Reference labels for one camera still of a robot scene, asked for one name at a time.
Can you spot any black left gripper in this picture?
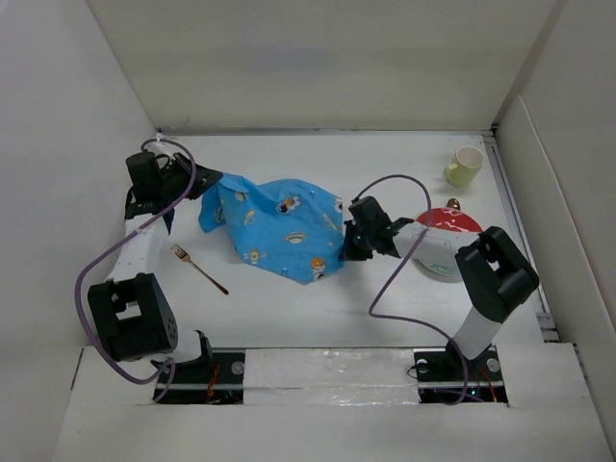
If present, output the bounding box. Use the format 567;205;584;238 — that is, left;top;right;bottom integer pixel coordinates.
158;152;221;201

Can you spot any blue space-print cloth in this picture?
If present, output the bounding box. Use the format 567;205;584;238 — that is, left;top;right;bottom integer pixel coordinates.
198;173;344;284

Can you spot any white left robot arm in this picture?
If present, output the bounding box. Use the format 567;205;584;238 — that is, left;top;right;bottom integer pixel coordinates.
88;150;222;382

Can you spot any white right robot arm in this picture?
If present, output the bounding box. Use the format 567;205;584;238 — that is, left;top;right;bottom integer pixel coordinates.
339;196;540;379

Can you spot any copper fork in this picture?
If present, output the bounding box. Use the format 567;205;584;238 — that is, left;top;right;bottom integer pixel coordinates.
171;244;229;295

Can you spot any red and teal plate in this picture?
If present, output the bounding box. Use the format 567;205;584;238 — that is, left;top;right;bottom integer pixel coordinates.
413;207;482;282

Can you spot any copper spoon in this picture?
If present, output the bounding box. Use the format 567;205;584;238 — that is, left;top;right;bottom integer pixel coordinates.
447;198;461;211

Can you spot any pale yellow mug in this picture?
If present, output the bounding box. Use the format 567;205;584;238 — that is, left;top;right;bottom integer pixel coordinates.
443;145;486;188

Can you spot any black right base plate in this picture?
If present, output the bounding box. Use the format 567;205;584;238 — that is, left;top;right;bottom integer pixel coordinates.
407;346;508;404

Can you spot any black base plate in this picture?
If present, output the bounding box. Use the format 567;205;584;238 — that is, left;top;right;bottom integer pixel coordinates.
159;349;245;405
407;346;508;404

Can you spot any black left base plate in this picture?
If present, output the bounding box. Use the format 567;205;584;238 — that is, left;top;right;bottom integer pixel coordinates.
159;349;245;405

